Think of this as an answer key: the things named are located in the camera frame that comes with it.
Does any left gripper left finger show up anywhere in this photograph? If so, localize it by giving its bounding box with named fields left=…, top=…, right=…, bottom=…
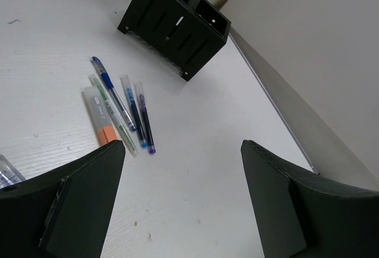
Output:
left=1, top=140, right=126, bottom=257

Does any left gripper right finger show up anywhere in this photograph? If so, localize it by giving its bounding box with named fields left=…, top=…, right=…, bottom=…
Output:
left=241, top=140, right=378, bottom=257

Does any black two-compartment pen holder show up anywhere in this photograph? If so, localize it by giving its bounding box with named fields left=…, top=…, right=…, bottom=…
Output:
left=118, top=0, right=231, bottom=81

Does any blue cap glue bottle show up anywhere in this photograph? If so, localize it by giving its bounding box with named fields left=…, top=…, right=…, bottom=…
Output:
left=0, top=154, right=26, bottom=189

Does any orange cap highlighter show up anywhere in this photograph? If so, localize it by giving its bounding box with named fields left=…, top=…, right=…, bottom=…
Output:
left=83, top=86, right=118, bottom=146

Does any green clear pen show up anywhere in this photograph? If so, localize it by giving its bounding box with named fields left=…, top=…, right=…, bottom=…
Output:
left=88, top=74, right=138, bottom=158

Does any purple gel pen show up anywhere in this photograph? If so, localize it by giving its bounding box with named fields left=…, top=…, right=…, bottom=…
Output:
left=134, top=82, right=156, bottom=154

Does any light blue gel pen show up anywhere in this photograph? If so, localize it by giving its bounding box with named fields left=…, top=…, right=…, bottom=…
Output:
left=120, top=75, right=147, bottom=148

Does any dark blue ballpoint pen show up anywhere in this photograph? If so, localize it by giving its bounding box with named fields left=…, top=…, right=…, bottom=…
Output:
left=91, top=56, right=137, bottom=132

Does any right aluminium rail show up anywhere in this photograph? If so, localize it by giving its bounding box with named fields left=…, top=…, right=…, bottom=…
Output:
left=229, top=32, right=320, bottom=175

